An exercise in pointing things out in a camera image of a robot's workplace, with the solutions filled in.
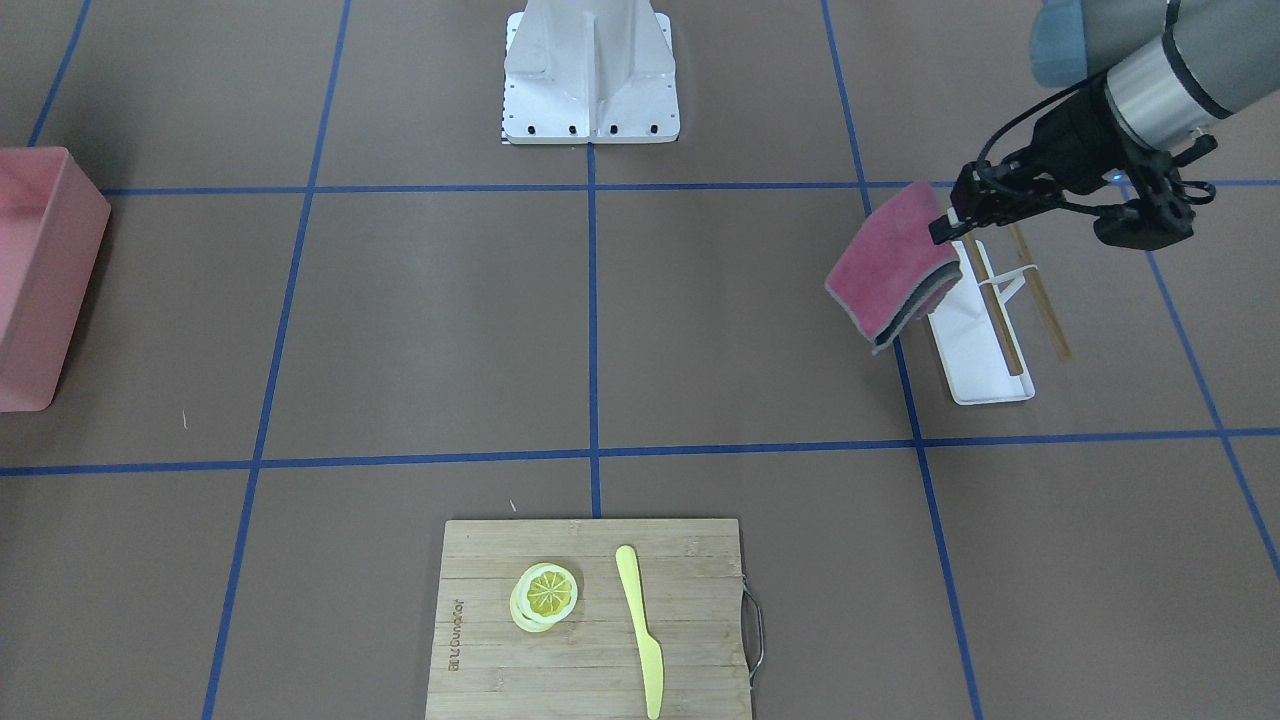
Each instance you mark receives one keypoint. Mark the bamboo cutting board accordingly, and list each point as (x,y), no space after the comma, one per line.
(587,666)

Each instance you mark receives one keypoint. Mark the pink cloth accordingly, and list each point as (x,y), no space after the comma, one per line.
(892,272)

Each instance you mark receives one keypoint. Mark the yellow lemon slice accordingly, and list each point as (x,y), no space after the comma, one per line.
(542,597)

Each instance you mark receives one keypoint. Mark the white rack with wooden bars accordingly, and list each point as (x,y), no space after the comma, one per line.
(972,330)

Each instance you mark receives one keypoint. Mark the white camera pillar base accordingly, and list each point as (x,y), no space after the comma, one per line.
(579,72)

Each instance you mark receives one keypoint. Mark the pink plastic bin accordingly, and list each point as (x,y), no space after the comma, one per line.
(53,218)

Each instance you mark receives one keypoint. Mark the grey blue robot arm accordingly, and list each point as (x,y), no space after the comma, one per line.
(1137,87)

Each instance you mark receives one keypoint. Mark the yellow plastic knife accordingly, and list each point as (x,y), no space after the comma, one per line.
(649,651)

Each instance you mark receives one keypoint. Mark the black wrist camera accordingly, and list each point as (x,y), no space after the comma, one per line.
(1163,211)

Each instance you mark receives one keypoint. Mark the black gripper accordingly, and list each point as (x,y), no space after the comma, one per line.
(1076,134)

